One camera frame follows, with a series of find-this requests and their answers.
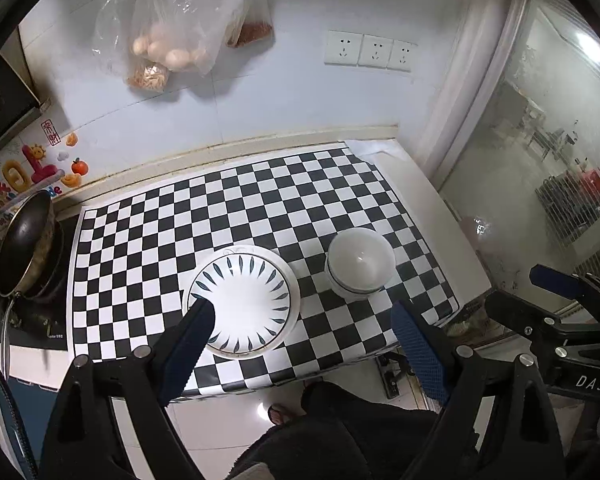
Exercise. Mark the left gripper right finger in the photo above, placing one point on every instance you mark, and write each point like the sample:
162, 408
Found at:
443, 370

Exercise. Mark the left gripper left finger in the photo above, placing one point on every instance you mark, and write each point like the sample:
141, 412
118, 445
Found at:
177, 351

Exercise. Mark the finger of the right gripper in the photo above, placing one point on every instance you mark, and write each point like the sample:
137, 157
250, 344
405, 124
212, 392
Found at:
570, 286
522, 317

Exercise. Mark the white plate grey floral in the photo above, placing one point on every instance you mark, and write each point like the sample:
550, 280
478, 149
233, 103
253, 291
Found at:
292, 289

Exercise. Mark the white bowl blue rim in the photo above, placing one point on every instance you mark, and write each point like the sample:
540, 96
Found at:
345, 292

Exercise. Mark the white bowl floral decoration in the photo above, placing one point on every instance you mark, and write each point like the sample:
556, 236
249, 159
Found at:
361, 258

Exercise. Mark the glass sliding door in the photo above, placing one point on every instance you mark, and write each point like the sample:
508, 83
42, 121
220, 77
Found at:
524, 183

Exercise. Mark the foot in sandal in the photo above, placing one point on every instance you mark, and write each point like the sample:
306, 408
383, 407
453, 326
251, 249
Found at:
279, 415

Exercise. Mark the person's dark trousers leg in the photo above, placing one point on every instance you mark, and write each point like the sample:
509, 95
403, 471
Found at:
338, 435

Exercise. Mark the black gas stove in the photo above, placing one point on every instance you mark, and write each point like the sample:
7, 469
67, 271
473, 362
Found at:
41, 323

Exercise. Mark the black white checkered mat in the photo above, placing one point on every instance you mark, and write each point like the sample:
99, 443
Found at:
252, 239

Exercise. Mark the dark wok pan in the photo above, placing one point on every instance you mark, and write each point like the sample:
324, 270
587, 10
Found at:
26, 244

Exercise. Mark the plastic bag with eggs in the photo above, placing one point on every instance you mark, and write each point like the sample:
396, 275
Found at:
147, 41

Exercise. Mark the bag of red dried goods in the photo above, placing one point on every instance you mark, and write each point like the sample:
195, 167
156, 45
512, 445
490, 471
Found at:
252, 22

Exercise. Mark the colourful wall sticker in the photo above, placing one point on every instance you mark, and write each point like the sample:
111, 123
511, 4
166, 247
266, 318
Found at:
46, 156

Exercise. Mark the white wall socket right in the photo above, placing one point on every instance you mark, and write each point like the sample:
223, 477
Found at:
402, 55

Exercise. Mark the white wall socket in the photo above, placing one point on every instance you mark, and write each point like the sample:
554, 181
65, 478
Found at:
402, 55
375, 51
342, 48

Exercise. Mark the white wall socket middle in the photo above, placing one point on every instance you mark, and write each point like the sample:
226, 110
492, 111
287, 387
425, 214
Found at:
375, 51

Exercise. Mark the white wall socket left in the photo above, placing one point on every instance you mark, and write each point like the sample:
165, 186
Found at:
342, 48

